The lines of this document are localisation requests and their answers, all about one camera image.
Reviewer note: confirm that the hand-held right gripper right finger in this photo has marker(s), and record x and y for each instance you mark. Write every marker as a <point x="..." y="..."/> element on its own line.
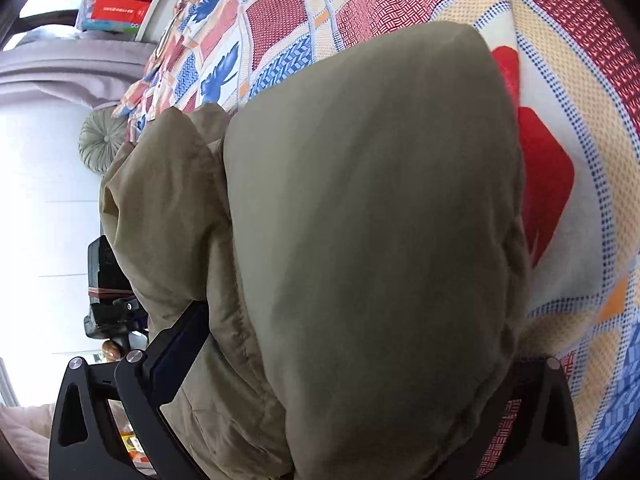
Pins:
<point x="555" y="410"/>

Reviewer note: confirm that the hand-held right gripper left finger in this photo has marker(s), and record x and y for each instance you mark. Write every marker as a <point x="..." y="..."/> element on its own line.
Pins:
<point x="175" y="355"/>

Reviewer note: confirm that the beige puffer jacket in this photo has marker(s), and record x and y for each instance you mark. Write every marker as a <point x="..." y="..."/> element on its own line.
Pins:
<point x="370" y="240"/>

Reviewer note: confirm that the person's left hand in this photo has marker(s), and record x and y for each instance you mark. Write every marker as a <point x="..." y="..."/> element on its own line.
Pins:
<point x="112" y="351"/>

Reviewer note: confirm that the round grey pleated cushion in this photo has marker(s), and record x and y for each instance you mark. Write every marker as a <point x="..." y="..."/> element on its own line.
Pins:
<point x="102" y="142"/>

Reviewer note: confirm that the pink quilted cloth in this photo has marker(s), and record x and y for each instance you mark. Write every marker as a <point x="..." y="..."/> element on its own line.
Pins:
<point x="22" y="440"/>

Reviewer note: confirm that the leaf print patchwork blanket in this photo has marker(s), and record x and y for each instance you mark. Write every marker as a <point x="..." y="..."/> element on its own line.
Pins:
<point x="575" y="200"/>

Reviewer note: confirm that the grey curtain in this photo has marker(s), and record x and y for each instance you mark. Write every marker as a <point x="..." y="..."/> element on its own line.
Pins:
<point x="65" y="72"/>

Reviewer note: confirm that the pale blue box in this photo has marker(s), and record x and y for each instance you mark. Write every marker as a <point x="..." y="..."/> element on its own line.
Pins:
<point x="107" y="25"/>

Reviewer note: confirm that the red box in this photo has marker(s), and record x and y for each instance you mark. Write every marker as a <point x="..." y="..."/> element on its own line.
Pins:
<point x="120" y="10"/>

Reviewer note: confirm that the white shelf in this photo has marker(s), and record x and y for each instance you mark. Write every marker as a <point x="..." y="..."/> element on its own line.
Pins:
<point x="152" y="7"/>

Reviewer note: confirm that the window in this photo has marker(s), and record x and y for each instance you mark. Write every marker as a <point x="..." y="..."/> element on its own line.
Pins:
<point x="42" y="10"/>

